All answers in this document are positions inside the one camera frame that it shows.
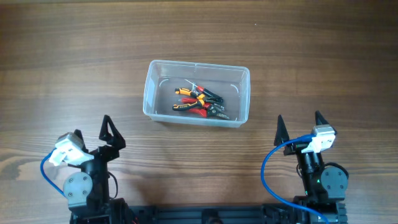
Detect clear plastic container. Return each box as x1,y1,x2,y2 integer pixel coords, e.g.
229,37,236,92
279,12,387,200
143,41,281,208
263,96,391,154
143,60,251,128

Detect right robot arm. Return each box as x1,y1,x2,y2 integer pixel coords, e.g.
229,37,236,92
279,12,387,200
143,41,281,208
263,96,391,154
264,111,349,223

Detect red handled cutters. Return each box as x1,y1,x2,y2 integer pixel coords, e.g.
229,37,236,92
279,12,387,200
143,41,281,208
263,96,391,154
173,98,229,120

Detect left blue cable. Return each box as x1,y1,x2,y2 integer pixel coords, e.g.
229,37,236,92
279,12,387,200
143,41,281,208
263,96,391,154
39,147,67,198

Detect black red handled screwdriver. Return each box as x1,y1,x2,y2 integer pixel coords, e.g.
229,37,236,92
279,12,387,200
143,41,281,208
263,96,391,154
186,80,224,103

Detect silver socket wrench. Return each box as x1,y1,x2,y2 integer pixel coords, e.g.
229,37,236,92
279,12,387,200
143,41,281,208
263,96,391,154
192,83,197,93

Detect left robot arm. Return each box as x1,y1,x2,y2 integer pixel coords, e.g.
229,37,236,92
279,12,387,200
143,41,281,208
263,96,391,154
57,115,135,223

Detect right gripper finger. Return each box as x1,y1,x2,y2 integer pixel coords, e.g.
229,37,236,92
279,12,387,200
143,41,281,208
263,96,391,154
315,110,329,126
274,114,290,146

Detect orange black long-nose pliers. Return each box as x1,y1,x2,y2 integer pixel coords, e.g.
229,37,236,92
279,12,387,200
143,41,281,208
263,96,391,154
175,88,222,104

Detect blue cable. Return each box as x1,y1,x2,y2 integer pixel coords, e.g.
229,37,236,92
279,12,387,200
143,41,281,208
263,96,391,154
260,134,330,224
39,147,67,198

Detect right blue cable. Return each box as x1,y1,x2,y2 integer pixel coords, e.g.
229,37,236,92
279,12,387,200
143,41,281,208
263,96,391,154
260,134,330,224

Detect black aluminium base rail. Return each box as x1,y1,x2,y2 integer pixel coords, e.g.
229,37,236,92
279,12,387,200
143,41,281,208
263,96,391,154
131,203,348,224

